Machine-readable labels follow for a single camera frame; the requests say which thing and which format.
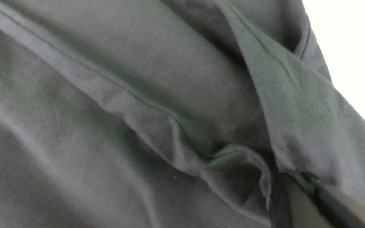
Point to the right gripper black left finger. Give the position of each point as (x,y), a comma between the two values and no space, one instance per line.
(290,207)

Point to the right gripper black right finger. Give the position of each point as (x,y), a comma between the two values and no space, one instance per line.
(341,210)

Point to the dark gray long-sleeve shirt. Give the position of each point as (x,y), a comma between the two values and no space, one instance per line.
(165,113)

